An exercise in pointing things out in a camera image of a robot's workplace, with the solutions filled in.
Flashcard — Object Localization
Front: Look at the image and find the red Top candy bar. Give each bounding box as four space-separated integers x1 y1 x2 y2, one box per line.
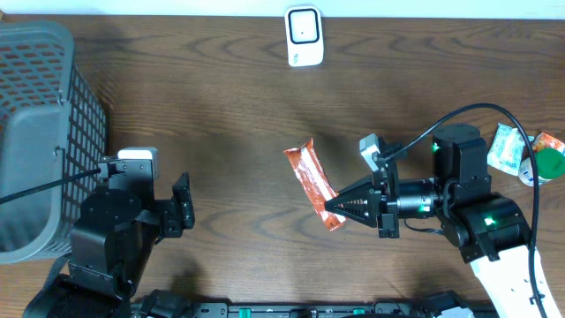
283 138 347 231

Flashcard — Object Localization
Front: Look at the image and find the teal wet wipes pack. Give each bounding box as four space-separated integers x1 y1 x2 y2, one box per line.
486 123 525 176

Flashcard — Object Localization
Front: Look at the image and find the green lid plastic jar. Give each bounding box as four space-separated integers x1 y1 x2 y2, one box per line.
518 148 564 186

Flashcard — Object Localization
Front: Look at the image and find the orange tissue pack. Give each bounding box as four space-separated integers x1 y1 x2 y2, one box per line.
532 132 565 155

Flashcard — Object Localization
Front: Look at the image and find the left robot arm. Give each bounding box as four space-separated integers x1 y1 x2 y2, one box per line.
24 158 195 317

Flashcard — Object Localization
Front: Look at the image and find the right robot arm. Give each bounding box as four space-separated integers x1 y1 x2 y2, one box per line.
325 124 561 317

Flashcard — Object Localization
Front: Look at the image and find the white barcode scanner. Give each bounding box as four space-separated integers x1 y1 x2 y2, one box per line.
284 5 324 67

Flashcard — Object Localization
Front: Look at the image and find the grey plastic mesh basket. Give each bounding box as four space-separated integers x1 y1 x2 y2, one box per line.
1 21 109 264

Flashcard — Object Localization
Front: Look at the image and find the black left camera cable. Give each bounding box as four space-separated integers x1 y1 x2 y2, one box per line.
0 167 102 207

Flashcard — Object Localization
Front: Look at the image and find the black camera cable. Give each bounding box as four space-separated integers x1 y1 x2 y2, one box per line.
383 102 548 318
0 167 102 207

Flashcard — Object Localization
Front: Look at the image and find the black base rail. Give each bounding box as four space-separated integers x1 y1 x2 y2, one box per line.
132 290 499 318

